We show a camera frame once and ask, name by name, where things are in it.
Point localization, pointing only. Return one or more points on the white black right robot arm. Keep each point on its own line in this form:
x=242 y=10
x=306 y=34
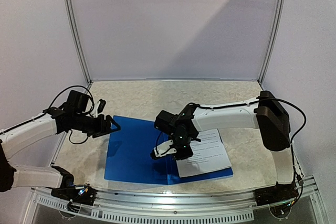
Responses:
x=265 y=113

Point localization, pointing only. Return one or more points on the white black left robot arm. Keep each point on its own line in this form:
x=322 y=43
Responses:
x=78 y=113

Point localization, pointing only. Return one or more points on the aluminium frame post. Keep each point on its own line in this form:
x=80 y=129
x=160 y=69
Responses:
x=76 y=40
x=271 y=42

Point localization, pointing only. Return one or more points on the blue plastic folder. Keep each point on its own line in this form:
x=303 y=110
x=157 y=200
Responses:
x=129 y=160

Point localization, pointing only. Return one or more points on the aluminium front rail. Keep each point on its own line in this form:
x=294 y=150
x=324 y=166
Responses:
x=112 y=206

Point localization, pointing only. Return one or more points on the right aluminium frame post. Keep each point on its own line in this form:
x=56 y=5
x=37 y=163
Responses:
x=271 y=42

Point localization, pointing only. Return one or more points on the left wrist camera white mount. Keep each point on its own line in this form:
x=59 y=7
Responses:
x=98 y=108

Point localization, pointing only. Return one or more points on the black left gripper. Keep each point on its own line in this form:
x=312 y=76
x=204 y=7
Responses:
x=103 y=129

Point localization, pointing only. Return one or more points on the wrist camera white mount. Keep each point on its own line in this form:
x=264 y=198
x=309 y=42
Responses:
x=162 y=150
x=98 y=108

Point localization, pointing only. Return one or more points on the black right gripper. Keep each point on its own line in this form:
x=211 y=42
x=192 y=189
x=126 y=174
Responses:
x=178 y=153

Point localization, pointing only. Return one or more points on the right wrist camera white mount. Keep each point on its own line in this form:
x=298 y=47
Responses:
x=162 y=150

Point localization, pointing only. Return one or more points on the white printed paper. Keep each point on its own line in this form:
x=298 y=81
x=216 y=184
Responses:
x=209 y=158

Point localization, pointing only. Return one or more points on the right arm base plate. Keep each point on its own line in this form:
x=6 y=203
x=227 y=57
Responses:
x=287 y=194

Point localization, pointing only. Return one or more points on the left aluminium frame post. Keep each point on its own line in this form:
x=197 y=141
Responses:
x=76 y=40

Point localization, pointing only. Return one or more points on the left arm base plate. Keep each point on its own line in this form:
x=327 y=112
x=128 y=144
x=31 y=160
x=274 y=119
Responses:
x=83 y=194

